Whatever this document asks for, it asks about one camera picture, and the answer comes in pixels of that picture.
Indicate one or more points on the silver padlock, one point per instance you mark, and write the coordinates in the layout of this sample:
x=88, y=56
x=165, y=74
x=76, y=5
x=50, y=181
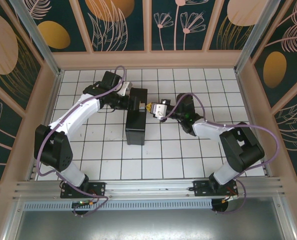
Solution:
x=142, y=105

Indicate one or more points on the grey sheet metal panel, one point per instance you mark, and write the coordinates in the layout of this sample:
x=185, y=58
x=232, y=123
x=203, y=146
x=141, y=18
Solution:
x=148, y=225

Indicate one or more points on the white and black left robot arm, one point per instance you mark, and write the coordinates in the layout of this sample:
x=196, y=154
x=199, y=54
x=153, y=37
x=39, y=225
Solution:
x=73, y=115

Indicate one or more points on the aluminium corner post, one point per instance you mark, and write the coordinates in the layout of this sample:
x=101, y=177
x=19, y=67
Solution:
x=251, y=42
x=38, y=42

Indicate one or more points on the feather and orange oval panel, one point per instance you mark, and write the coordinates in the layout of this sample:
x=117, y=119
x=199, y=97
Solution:
x=274, y=70

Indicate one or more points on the black box starry night lid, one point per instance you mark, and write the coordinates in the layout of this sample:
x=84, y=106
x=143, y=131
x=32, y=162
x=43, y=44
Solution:
x=136, y=130

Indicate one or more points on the pink flowers wall panel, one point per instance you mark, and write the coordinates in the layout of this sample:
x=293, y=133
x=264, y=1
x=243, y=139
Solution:
x=178, y=37

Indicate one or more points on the orange circle leaf wall panel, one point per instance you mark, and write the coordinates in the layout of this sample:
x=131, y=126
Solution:
x=108, y=30

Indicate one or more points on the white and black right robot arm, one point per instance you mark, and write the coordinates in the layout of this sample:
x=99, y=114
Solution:
x=208, y=131

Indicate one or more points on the orange oval wall panel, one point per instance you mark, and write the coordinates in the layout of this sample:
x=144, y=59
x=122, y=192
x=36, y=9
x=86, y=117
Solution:
x=54, y=35

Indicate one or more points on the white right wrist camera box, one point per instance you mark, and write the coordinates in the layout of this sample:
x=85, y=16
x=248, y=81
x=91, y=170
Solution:
x=161, y=110

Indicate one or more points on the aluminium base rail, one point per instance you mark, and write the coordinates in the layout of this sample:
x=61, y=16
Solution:
x=148, y=190

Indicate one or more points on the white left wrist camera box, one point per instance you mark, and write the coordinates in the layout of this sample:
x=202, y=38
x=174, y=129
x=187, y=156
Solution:
x=125, y=88

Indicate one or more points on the white feather wall panel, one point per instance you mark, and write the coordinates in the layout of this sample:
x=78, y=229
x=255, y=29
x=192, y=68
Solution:
x=296, y=130

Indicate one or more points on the beige circle gold lines panel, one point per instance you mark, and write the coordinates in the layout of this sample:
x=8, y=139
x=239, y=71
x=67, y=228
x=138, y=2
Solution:
x=18, y=62
x=228, y=32

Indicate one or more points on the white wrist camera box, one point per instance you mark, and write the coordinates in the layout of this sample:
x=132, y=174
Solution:
x=161, y=110
x=125, y=88

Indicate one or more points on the single flower wall panel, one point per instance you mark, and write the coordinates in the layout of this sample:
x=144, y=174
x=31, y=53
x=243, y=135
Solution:
x=1, y=140

